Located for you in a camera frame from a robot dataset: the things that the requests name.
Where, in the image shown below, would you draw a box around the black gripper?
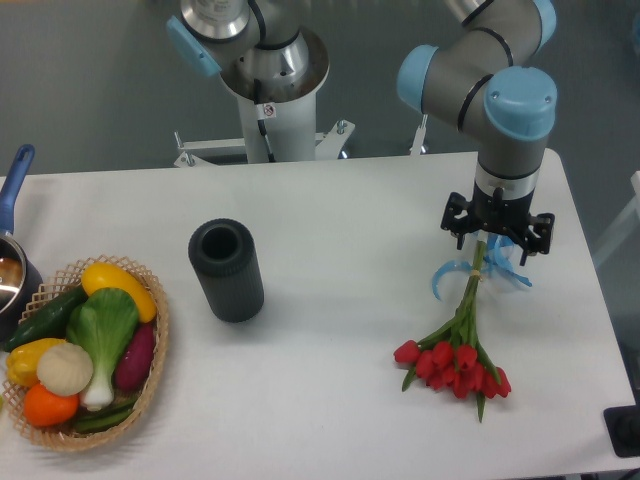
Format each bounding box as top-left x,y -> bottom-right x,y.
440,163 -> 555,266

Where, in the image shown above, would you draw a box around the red tulip bouquet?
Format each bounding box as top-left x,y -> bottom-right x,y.
393,239 -> 511,421

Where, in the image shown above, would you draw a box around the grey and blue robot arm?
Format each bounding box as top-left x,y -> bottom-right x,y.
166,1 -> 557,256

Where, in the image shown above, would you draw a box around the black device at table edge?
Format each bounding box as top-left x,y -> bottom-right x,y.
603,405 -> 639,458

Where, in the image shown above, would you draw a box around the dark grey ribbed vase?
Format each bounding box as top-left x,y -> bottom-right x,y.
188,218 -> 264,323

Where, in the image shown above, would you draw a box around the purple sweet potato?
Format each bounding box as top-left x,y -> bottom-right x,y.
114,323 -> 155,392

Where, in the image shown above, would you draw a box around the green bok choy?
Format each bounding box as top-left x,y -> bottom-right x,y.
66,288 -> 139,412

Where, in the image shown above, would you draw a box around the woven wicker basket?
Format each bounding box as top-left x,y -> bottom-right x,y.
2,255 -> 169,452

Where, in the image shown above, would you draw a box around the green bean pods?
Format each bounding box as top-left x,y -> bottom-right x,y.
72,398 -> 137,434

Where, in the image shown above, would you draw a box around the dark green cucumber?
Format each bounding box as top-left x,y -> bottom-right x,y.
2,286 -> 88,352

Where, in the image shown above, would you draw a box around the cream white garlic bulb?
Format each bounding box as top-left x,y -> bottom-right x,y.
36,343 -> 94,397

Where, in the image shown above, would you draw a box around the orange fruit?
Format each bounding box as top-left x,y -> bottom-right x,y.
23,383 -> 79,427

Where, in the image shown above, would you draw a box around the yellow bell pepper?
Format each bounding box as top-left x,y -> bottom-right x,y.
6,338 -> 65,388

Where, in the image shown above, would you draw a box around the white frame at right edge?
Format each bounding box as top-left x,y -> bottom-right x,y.
592,171 -> 639,268

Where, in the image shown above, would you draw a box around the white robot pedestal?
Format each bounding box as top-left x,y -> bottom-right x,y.
175,27 -> 355,167

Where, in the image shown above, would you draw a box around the blue handled saucepan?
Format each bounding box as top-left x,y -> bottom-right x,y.
1,144 -> 42,342

